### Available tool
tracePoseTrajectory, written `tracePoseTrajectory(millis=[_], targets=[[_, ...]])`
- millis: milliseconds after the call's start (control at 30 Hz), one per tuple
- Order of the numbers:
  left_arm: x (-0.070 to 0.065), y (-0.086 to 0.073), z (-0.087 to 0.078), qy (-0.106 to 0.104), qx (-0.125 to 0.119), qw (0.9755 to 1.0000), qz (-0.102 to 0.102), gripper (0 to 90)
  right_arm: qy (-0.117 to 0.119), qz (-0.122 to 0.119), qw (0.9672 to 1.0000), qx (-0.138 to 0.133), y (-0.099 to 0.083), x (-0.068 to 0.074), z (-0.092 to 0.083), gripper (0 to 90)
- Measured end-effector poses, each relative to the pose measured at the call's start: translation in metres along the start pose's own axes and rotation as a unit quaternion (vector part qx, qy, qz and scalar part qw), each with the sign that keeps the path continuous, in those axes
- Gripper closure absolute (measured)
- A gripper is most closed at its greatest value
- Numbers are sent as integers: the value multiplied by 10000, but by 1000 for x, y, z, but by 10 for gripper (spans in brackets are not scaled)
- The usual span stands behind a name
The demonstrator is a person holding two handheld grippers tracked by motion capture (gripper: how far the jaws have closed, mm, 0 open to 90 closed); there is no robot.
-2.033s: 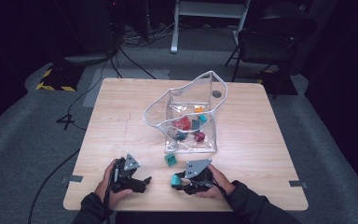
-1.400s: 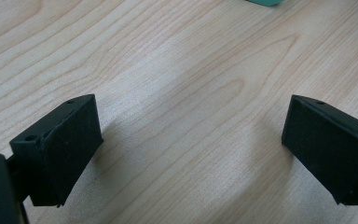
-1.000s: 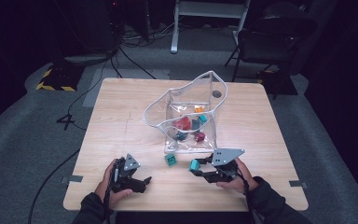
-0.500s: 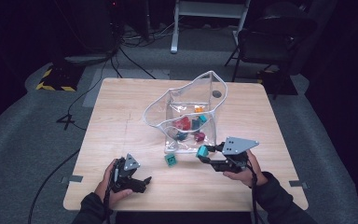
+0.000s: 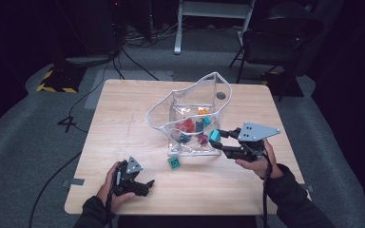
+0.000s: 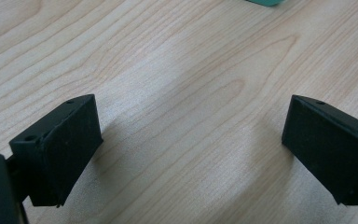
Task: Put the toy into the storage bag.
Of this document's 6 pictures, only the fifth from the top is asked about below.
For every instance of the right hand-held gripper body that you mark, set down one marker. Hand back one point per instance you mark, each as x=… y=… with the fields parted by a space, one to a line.
x=256 y=131

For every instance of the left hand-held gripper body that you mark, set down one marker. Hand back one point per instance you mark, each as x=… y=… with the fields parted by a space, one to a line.
x=133 y=166

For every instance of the maroon building block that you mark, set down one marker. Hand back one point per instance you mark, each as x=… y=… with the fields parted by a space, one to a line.
x=203 y=138

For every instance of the cyan building block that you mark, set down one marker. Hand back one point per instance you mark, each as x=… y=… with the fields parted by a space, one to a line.
x=206 y=120

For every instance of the long dark blue brick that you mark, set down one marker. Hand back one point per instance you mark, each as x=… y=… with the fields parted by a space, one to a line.
x=199 y=126

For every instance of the clear plastic bag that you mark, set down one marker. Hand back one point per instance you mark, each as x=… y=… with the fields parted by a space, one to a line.
x=190 y=149

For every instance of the green studded building block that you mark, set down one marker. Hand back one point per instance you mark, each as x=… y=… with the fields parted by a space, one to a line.
x=174 y=162

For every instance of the orange building block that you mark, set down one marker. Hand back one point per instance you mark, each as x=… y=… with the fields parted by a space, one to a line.
x=202 y=111

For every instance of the small blue building block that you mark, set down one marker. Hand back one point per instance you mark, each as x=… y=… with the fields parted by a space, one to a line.
x=185 y=137

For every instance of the pink building block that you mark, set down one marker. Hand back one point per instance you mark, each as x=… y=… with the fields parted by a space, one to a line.
x=179 y=126

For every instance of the person's left hand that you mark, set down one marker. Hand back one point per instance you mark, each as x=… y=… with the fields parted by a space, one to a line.
x=106 y=194

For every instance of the person's right hand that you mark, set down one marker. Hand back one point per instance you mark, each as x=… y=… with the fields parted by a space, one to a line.
x=263 y=166

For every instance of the black yellow striped base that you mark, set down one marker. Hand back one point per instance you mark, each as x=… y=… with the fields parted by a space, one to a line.
x=285 y=87
x=60 y=80

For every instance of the grey tape strip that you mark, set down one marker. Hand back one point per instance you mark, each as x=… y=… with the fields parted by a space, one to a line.
x=77 y=182
x=310 y=189

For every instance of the black chair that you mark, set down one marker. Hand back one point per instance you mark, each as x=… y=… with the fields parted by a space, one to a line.
x=266 y=47

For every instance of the dark equipment case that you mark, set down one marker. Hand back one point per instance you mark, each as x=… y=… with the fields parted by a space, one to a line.
x=92 y=25

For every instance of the white desk frame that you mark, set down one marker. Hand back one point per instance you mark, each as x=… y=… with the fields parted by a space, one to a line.
x=178 y=31

